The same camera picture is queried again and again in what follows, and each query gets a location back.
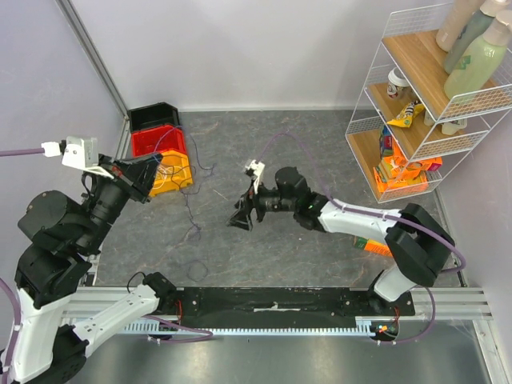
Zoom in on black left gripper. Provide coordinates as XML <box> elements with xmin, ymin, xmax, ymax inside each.
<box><xmin>79</xmin><ymin>151</ymin><xmax>166</xmax><ymax>250</ymax></box>

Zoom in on white thin cable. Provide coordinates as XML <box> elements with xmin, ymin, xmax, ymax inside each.
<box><xmin>154</xmin><ymin>164</ymin><xmax>189</xmax><ymax>189</ymax></box>

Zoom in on purple thin cable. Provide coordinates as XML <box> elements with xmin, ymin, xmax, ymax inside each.
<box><xmin>150</xmin><ymin>126</ymin><xmax>219</xmax><ymax>283</ymax></box>

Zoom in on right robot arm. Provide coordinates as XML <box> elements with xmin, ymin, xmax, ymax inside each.
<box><xmin>227</xmin><ymin>162</ymin><xmax>455</xmax><ymax>315</ymax></box>

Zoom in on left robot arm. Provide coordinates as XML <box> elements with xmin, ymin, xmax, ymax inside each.
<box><xmin>1</xmin><ymin>154</ymin><xmax>176</xmax><ymax>383</ymax></box>

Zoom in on red plastic bin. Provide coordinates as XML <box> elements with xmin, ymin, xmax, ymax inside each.
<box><xmin>131</xmin><ymin>124</ymin><xmax>187</xmax><ymax>157</ymax></box>

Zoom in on yellow plastic bin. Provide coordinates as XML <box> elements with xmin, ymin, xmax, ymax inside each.
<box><xmin>150</xmin><ymin>150</ymin><xmax>194</xmax><ymax>197</ymax></box>

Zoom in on black plastic bin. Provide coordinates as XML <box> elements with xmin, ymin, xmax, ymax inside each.
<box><xmin>128</xmin><ymin>102</ymin><xmax>181</xmax><ymax>132</ymax></box>

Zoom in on green orange box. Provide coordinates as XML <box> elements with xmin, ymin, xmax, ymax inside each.
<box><xmin>354</xmin><ymin>236</ymin><xmax>392</xmax><ymax>258</ymax></box>

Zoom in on orange snack boxes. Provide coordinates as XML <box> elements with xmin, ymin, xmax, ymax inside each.
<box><xmin>373</xmin><ymin>140</ymin><xmax>443</xmax><ymax>194</ymax></box>

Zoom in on colourful small carton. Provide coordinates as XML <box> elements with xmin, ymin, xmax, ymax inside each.
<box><xmin>379</xmin><ymin>124</ymin><xmax>394</xmax><ymax>158</ymax></box>

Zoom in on yellow snack bag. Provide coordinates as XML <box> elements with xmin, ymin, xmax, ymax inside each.
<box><xmin>386</xmin><ymin>100</ymin><xmax>425</xmax><ymax>128</ymax></box>

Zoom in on paper coffee cup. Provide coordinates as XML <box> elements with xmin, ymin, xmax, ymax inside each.
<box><xmin>386</xmin><ymin>67</ymin><xmax>410</xmax><ymax>99</ymax></box>

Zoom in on small white bottle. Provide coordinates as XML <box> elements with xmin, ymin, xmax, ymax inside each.
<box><xmin>423</xmin><ymin>112</ymin><xmax>467</xmax><ymax>136</ymax></box>

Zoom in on green lotion bottle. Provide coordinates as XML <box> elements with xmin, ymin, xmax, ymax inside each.
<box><xmin>444</xmin><ymin>10</ymin><xmax>511</xmax><ymax>105</ymax></box>

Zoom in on beige bottle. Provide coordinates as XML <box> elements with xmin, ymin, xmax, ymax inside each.
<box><xmin>435</xmin><ymin>0</ymin><xmax>483</xmax><ymax>52</ymax></box>

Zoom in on grey green bottle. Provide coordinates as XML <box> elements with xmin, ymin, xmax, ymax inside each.
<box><xmin>443</xmin><ymin>0</ymin><xmax>510</xmax><ymax>74</ymax></box>

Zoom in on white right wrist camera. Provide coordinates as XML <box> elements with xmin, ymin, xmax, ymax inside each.
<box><xmin>245</xmin><ymin>159</ymin><xmax>265</xmax><ymax>194</ymax></box>

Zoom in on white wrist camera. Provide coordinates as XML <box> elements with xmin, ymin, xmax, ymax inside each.
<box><xmin>41</xmin><ymin>136</ymin><xmax>114</xmax><ymax>179</ymax></box>
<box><xmin>245</xmin><ymin>159</ymin><xmax>265</xmax><ymax>194</ymax></box>

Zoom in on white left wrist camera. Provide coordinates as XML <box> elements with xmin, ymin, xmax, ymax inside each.
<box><xmin>41</xmin><ymin>136</ymin><xmax>114</xmax><ymax>179</ymax></box>

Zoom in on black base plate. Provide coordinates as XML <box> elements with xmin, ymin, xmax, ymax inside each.
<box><xmin>151</xmin><ymin>287</ymin><xmax>415</xmax><ymax>327</ymax></box>

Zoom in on white wire shelf rack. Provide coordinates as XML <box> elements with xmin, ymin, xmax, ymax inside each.
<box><xmin>346</xmin><ymin>3</ymin><xmax>511</xmax><ymax>203</ymax></box>

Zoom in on slotted cable duct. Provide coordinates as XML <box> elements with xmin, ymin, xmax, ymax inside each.
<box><xmin>119</xmin><ymin>318</ymin><xmax>376</xmax><ymax>337</ymax></box>

